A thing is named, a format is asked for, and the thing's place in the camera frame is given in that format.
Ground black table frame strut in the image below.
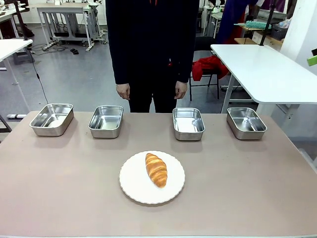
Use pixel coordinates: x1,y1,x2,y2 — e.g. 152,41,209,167
0,114,12,133

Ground black chair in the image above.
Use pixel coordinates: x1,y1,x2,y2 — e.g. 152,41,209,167
189,36,221,101

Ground white background workstation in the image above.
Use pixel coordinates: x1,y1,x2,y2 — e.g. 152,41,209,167
202,0,227,38

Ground rectangular stainless steel tray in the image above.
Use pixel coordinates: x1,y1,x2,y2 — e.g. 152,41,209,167
172,107,206,141
29,103,75,137
88,105,124,139
226,107,268,141

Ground white power strip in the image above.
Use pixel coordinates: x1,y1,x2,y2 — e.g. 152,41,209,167
41,41,55,52

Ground large white side table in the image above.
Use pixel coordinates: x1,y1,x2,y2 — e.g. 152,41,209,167
210,44,317,117

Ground wooden shelf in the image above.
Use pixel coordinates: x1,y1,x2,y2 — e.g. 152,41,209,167
234,22,284,49

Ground golden brown croissant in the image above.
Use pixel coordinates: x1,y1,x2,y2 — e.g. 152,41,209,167
145,153,168,188

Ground person's right hand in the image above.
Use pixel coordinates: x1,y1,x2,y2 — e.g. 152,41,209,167
116,83,131,101

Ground person's left forearm black sleeve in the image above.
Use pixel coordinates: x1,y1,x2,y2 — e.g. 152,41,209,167
176,37,199,84

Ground person's right forearm black sleeve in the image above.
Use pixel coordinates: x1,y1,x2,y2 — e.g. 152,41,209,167
108,37,131,85

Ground white background desk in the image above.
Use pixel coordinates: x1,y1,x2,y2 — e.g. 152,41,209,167
34,2,101,52

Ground black camera stand pole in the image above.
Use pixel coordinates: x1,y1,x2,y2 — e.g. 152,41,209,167
258,0,276,47

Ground black clamp pole with cable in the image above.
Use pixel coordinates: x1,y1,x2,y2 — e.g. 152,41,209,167
13,0,29,42

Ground white scalloped plate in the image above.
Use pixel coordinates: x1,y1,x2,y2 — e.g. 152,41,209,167
119,150,186,205

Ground grey storage basket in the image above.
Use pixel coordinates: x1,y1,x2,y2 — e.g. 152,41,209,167
271,19,292,40

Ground small white side table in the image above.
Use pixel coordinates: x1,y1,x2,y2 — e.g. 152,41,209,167
0,39,34,112

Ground teal bristled item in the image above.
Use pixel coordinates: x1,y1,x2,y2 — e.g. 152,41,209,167
245,20,272,29

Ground background person purple top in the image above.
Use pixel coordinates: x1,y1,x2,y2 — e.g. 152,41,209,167
259,0,288,13

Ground background person blue red clothes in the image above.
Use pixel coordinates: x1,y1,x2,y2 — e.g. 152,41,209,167
216,0,261,45

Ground thin black hanging cable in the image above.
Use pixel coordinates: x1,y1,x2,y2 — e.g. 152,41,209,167
28,48,50,104

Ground red cloth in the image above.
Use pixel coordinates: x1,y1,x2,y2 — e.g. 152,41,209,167
192,55,230,82

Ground person in black clothing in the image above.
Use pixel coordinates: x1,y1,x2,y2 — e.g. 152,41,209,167
105,0,200,114

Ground person's left hand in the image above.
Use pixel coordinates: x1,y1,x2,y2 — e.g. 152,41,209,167
174,80,188,100

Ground grey metal frame rail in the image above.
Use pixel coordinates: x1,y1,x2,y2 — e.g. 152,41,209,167
298,148,317,173

